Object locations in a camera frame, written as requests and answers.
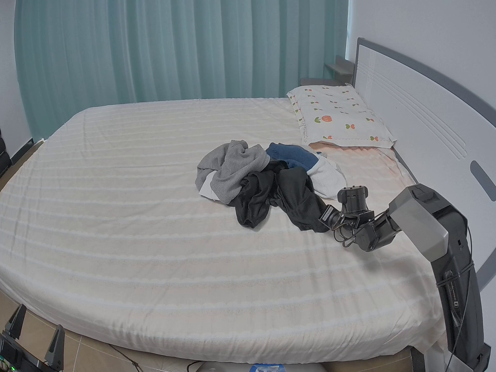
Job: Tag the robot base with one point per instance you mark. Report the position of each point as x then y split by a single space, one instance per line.
205 368

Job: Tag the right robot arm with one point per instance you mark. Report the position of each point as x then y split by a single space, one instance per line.
426 223

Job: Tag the black chest of drawers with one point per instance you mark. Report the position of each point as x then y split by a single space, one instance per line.
3 157

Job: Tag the black T-shirt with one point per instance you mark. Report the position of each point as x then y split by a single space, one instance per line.
298 200

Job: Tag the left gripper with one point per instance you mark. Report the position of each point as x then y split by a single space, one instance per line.
19 357

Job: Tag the bed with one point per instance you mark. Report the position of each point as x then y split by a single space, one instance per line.
155 215

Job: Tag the pile of clothes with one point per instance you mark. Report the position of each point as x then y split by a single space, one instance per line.
232 165

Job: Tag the white printed pillow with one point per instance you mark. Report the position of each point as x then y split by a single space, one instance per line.
341 114

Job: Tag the blue-green curtain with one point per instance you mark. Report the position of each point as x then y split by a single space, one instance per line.
155 33

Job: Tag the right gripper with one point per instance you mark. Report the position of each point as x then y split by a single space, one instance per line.
329 219

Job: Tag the grey bedside table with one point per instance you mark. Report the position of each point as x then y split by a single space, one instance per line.
341 68

